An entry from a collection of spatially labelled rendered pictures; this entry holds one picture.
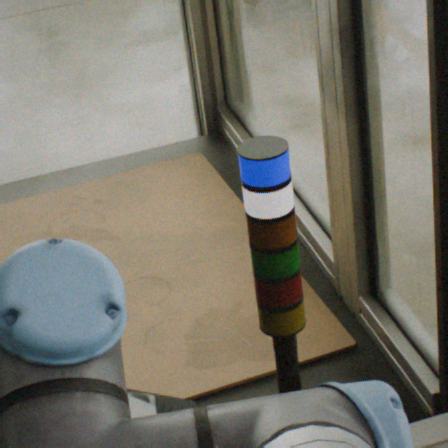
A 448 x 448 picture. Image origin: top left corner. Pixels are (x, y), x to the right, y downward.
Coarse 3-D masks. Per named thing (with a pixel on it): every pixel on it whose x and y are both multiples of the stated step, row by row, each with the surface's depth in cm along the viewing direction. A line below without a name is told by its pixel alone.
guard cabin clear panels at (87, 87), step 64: (0, 0) 188; (64, 0) 190; (128, 0) 194; (256, 0) 169; (384, 0) 122; (0, 64) 192; (64, 64) 195; (128, 64) 199; (256, 64) 177; (384, 64) 126; (0, 128) 197; (64, 128) 201; (128, 128) 204; (192, 128) 207; (256, 128) 187; (320, 128) 154; (384, 128) 131; (320, 192) 161; (384, 192) 136; (384, 256) 142
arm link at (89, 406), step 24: (48, 384) 64; (72, 384) 64; (96, 384) 65; (0, 408) 65; (24, 408) 64; (48, 408) 63; (72, 408) 63; (96, 408) 64; (120, 408) 65; (192, 408) 65; (0, 432) 64; (24, 432) 63; (48, 432) 63; (72, 432) 63; (96, 432) 63; (120, 432) 63; (144, 432) 63; (168, 432) 63; (192, 432) 62
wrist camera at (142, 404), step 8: (128, 392) 84; (136, 392) 85; (144, 392) 85; (136, 400) 84; (144, 400) 85; (152, 400) 85; (160, 400) 86; (168, 400) 86; (176, 400) 87; (184, 400) 87; (136, 408) 84; (144, 408) 84; (152, 408) 85; (160, 408) 85; (168, 408) 86; (176, 408) 86; (184, 408) 86; (136, 416) 84; (144, 416) 84
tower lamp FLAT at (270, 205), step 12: (252, 192) 106; (264, 192) 105; (276, 192) 106; (288, 192) 106; (252, 204) 107; (264, 204) 106; (276, 204) 106; (288, 204) 107; (252, 216) 107; (264, 216) 107; (276, 216) 107
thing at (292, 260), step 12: (252, 252) 110; (264, 252) 109; (276, 252) 109; (288, 252) 109; (252, 264) 111; (264, 264) 109; (276, 264) 109; (288, 264) 110; (300, 264) 111; (264, 276) 110; (276, 276) 110; (288, 276) 110
